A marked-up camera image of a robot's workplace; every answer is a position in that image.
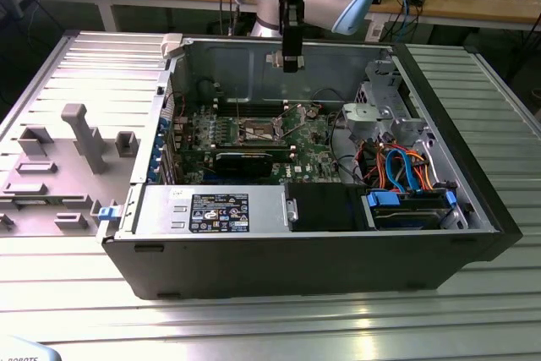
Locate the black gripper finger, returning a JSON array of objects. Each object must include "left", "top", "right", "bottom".
[{"left": 282, "top": 26, "right": 303, "bottom": 74}]

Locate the silver CPU plate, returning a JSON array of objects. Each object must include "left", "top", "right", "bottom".
[{"left": 265, "top": 51, "right": 306, "bottom": 69}]

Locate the metal socket cover frame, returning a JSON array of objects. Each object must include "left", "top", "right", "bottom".
[{"left": 272, "top": 105, "right": 306, "bottom": 141}]

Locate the black RAM slot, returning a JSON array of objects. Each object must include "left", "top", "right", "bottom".
[
  {"left": 216, "top": 97, "right": 289, "bottom": 108},
  {"left": 205, "top": 143, "right": 296, "bottom": 156},
  {"left": 216, "top": 106, "right": 289, "bottom": 118}
]

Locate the CPU socket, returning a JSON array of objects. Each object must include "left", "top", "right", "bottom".
[{"left": 237, "top": 117, "right": 285, "bottom": 145}]

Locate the green motherboard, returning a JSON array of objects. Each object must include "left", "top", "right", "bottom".
[{"left": 168, "top": 102, "right": 344, "bottom": 187}]

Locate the silver drive cage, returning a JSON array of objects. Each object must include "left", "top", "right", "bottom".
[{"left": 341, "top": 58, "right": 429, "bottom": 145}]

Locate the black graphics card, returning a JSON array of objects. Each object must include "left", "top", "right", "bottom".
[{"left": 214, "top": 150, "right": 275, "bottom": 178}]

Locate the black power supply label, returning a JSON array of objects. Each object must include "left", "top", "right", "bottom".
[{"left": 192, "top": 194, "right": 250, "bottom": 234}]

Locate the hard disk in blue carrier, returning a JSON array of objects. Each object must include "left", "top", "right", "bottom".
[{"left": 365, "top": 189, "right": 458, "bottom": 231}]

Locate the silver power supply unit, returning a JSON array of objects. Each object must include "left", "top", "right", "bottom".
[{"left": 130, "top": 184, "right": 292, "bottom": 239}]

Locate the black open PC case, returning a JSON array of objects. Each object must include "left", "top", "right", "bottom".
[{"left": 99, "top": 33, "right": 523, "bottom": 301}]

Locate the grey parts rack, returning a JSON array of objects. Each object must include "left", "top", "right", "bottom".
[{"left": 0, "top": 102, "right": 140, "bottom": 238}]

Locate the blue plastic clip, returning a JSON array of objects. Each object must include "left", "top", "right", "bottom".
[{"left": 97, "top": 205, "right": 122, "bottom": 223}]

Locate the pale blue teach pendant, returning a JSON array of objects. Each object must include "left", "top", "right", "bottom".
[{"left": 0, "top": 335, "right": 63, "bottom": 361}]

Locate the black wire loop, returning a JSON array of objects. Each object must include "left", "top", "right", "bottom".
[{"left": 328, "top": 110, "right": 369, "bottom": 185}]

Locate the blue cable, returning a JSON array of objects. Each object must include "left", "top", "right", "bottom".
[{"left": 400, "top": 0, "right": 414, "bottom": 37}]

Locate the red wire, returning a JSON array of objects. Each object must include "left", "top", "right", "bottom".
[{"left": 163, "top": 90, "right": 188, "bottom": 120}]

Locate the blue wire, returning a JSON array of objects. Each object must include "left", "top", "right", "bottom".
[{"left": 385, "top": 147, "right": 420, "bottom": 195}]

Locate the orange wire bundle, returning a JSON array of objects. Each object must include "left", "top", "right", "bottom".
[{"left": 358, "top": 140, "right": 437, "bottom": 191}]

